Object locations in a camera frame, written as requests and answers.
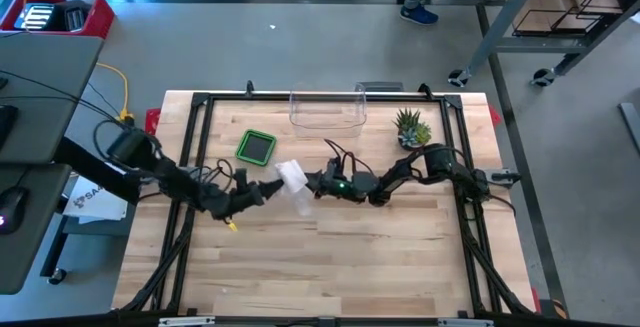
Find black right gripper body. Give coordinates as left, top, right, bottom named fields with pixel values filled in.
left=323, top=159, right=339, bottom=197

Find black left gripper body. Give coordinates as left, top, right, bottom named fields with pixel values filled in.
left=230, top=166, right=266, bottom=211

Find clear plastic bag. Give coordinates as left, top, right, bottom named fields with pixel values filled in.
left=273, top=159, right=317, bottom=217

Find clear plastic container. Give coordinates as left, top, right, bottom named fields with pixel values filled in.
left=288, top=88, right=368, bottom=138

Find succulent in black pot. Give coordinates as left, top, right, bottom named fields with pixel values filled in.
left=392, top=107, right=432, bottom=152

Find black base beam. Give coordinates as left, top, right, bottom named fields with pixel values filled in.
left=0, top=311, right=640, bottom=327

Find white paper sheets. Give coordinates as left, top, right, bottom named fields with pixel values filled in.
left=63, top=164, right=130, bottom=225

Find dark desk base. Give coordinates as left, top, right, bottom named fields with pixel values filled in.
left=39, top=214, right=134, bottom=286

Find black caster wheel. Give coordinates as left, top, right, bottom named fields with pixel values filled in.
left=447, top=68, right=471, bottom=88
left=530, top=66, right=556, bottom=87

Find small grey desk panel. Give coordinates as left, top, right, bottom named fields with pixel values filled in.
left=0, top=163, right=74, bottom=296

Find red plastic crate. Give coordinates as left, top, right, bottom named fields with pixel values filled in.
left=0, top=0, right=116, bottom=40

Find black computer mouse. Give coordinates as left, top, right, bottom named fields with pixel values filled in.
left=0, top=186, right=27, bottom=237

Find large grey desk panel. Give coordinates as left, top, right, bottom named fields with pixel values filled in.
left=0, top=31, right=105, bottom=166

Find black device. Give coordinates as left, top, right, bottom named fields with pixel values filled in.
left=49, top=0, right=94, bottom=33

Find silver ribbed device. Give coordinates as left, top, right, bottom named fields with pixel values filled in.
left=13, top=4, right=55, bottom=32

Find black looped cable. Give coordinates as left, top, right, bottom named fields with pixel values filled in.
left=197, top=158, right=236, bottom=193
left=323, top=138, right=376, bottom=176

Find silver bracket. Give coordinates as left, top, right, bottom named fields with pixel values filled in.
left=158, top=316, right=216, bottom=327
left=437, top=318, right=494, bottom=327

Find yellow cable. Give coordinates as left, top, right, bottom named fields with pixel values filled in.
left=94, top=62, right=136, bottom=123

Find grey metal-frame table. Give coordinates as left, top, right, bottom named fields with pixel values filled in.
left=447, top=0, right=640, bottom=88

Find black wire rack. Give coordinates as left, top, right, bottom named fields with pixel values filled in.
left=512, top=0, right=640, bottom=37

